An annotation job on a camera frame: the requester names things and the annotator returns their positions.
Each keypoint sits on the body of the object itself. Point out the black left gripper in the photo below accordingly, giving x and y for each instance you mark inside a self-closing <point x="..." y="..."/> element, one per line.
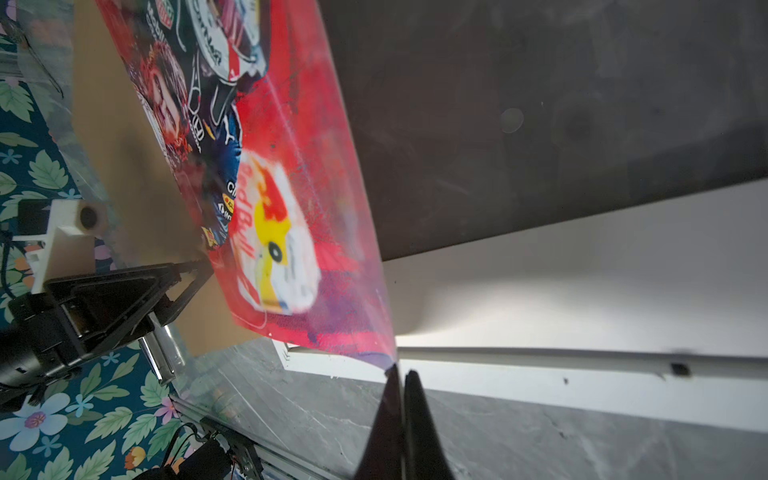
<point x="79" y="318"/>

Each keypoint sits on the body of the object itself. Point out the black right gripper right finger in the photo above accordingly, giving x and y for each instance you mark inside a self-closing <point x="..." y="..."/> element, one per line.
<point x="424" y="455"/>

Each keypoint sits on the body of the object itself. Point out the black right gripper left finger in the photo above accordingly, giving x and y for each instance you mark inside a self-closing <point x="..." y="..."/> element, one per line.
<point x="384" y="451"/>

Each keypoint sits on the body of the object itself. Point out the red printed photo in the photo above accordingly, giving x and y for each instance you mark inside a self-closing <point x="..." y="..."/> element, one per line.
<point x="245" y="104"/>

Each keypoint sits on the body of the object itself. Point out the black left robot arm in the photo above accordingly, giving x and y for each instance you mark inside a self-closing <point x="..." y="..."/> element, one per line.
<point x="14" y="395"/>

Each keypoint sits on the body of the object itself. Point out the brown backing board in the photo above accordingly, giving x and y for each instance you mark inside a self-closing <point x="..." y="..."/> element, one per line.
<point x="154" y="225"/>

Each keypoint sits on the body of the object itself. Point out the white picture frame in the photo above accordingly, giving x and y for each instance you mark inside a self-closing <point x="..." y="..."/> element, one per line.
<point x="716" y="391"/>

